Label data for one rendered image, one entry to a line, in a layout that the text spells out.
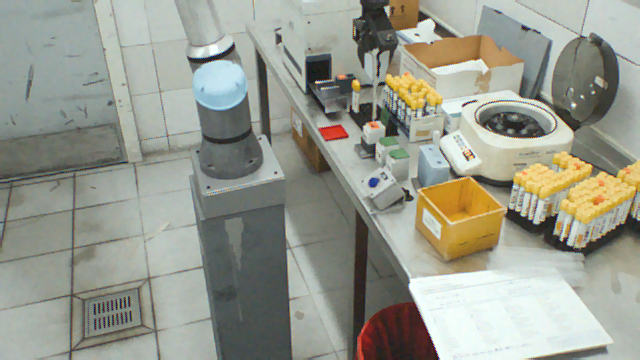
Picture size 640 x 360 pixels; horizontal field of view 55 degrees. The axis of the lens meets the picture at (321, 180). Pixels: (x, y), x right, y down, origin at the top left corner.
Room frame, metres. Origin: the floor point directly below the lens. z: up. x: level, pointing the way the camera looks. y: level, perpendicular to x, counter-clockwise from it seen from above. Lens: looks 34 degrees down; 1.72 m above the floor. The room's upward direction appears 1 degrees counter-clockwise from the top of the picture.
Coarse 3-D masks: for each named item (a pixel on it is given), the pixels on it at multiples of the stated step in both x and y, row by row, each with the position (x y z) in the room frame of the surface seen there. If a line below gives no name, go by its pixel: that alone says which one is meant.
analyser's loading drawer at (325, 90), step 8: (312, 80) 1.77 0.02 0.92; (320, 80) 1.77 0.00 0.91; (328, 80) 1.70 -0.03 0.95; (312, 88) 1.72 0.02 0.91; (320, 88) 1.69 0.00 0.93; (328, 88) 1.65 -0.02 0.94; (336, 88) 1.66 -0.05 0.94; (320, 96) 1.65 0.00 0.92; (328, 96) 1.65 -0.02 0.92; (336, 96) 1.66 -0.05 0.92; (328, 104) 1.59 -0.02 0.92; (336, 104) 1.60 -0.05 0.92; (344, 104) 1.61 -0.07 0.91
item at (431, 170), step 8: (424, 152) 1.23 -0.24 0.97; (432, 152) 1.23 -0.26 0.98; (440, 152) 1.23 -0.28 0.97; (424, 160) 1.22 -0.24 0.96; (432, 160) 1.20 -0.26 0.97; (440, 160) 1.19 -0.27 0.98; (424, 168) 1.22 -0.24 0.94; (432, 168) 1.17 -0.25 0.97; (440, 168) 1.17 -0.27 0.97; (448, 168) 1.17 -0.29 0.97; (424, 176) 1.21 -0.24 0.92; (432, 176) 1.16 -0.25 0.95; (440, 176) 1.17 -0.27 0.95; (416, 184) 1.23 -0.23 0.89; (424, 184) 1.21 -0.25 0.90; (432, 184) 1.16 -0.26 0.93
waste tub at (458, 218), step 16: (432, 192) 1.09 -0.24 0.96; (448, 192) 1.10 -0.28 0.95; (464, 192) 1.12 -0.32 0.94; (480, 192) 1.08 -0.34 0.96; (432, 208) 1.02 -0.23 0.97; (448, 208) 1.11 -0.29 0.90; (464, 208) 1.12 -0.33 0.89; (480, 208) 1.07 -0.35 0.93; (496, 208) 1.03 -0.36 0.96; (416, 224) 1.07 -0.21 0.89; (432, 224) 1.02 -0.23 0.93; (448, 224) 0.97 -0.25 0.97; (464, 224) 0.97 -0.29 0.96; (480, 224) 0.99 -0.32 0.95; (496, 224) 1.00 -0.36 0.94; (432, 240) 1.01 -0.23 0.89; (448, 240) 0.96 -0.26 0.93; (464, 240) 0.97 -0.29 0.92; (480, 240) 0.99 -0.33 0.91; (496, 240) 1.00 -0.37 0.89; (448, 256) 0.96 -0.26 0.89; (464, 256) 0.97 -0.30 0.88
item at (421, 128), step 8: (384, 88) 1.64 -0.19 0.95; (384, 96) 1.64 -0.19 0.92; (384, 104) 1.64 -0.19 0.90; (416, 112) 1.50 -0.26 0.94; (424, 112) 1.55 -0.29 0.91; (392, 120) 1.56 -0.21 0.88; (416, 120) 1.45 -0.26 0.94; (424, 120) 1.46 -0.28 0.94; (432, 120) 1.47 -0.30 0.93; (440, 120) 1.47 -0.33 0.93; (400, 128) 1.51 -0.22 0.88; (416, 128) 1.45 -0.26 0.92; (424, 128) 1.46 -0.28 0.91; (432, 128) 1.47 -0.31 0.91; (440, 128) 1.47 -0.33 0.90; (408, 136) 1.46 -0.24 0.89; (416, 136) 1.45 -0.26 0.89; (424, 136) 1.46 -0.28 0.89; (432, 136) 1.47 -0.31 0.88
